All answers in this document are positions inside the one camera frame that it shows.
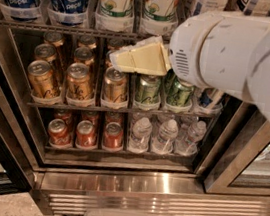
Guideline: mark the front blue silver can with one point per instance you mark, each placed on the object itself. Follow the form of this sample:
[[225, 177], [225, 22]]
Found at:
[[210, 97]]

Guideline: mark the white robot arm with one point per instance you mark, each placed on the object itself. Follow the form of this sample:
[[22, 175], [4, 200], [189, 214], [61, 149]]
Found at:
[[225, 50]]

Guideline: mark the front right gold can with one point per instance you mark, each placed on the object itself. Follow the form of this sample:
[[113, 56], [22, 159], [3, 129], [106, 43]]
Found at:
[[115, 86]]

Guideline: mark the front right green can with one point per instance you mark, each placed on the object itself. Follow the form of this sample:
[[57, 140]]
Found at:
[[179, 93]]

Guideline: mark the left water bottle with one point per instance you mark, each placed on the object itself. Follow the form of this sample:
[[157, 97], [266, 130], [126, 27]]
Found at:
[[140, 136]]

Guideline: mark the stainless steel fridge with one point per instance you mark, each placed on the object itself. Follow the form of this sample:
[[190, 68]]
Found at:
[[229, 175]]

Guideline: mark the front left gold can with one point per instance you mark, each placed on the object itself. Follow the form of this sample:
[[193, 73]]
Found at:
[[43, 80]]

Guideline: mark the front left red can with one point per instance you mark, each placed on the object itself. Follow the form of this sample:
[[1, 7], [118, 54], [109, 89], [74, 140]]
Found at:
[[59, 134]]

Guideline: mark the middle water bottle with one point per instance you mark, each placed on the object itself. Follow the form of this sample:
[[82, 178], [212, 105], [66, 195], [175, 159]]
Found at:
[[162, 143]]

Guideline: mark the red can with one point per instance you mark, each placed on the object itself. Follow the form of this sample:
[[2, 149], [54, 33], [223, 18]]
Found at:
[[59, 134], [85, 135], [113, 136]]

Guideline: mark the right white can top shelf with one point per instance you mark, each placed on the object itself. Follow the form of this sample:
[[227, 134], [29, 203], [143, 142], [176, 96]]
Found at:
[[252, 7]]

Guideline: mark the second row middle gold can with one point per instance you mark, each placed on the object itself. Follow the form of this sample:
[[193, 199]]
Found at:
[[85, 56]]

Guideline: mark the rear right green can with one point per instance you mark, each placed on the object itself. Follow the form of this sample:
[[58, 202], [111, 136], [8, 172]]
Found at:
[[168, 80]]

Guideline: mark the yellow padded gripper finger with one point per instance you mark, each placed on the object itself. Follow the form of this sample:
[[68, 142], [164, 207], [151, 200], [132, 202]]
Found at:
[[149, 56]]

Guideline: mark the right water bottle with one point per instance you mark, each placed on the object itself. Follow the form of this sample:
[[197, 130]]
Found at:
[[186, 145]]

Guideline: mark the second row gold can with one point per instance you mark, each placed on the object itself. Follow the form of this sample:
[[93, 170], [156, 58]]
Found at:
[[85, 56], [107, 62], [47, 52]]

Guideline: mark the front middle gold can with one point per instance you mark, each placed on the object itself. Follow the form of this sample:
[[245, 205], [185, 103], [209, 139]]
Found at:
[[79, 81]]

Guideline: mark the green can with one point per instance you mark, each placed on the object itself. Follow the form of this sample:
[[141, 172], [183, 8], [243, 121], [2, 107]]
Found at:
[[148, 89], [179, 93], [168, 80]]

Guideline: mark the front middle red can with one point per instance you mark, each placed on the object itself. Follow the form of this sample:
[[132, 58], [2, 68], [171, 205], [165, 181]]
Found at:
[[85, 135]]

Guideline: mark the front right red can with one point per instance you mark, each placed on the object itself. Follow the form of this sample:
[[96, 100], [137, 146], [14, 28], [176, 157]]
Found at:
[[113, 136]]

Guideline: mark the front left green can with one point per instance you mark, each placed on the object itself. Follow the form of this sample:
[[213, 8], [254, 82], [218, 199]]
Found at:
[[148, 89]]

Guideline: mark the water bottle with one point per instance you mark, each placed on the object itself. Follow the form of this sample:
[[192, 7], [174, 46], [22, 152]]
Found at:
[[140, 136], [162, 143], [186, 145]]

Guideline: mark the second row right gold can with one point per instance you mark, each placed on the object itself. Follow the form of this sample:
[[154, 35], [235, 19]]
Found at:
[[107, 62]]

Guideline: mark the second row left gold can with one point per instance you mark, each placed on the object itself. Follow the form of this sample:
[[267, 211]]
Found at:
[[47, 52]]

